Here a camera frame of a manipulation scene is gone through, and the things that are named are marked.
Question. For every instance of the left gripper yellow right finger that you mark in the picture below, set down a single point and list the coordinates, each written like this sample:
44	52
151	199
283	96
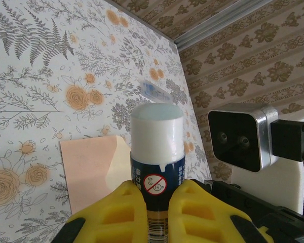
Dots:
197	222

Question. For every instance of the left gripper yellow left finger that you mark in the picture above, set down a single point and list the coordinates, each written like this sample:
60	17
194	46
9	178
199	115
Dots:
111	222

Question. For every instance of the peach paper sheet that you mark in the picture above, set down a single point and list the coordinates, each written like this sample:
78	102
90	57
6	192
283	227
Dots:
91	172

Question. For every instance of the blue glue stick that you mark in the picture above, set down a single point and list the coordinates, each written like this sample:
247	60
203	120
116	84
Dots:
157	136

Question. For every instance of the floral patterned table cover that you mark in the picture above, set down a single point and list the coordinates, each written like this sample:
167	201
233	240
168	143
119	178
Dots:
40	76

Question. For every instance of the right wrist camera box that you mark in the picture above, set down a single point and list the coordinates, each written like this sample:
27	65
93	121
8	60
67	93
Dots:
233	136

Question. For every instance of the aluminium frame post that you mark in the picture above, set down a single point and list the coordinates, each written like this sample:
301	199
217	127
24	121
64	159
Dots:
225	20

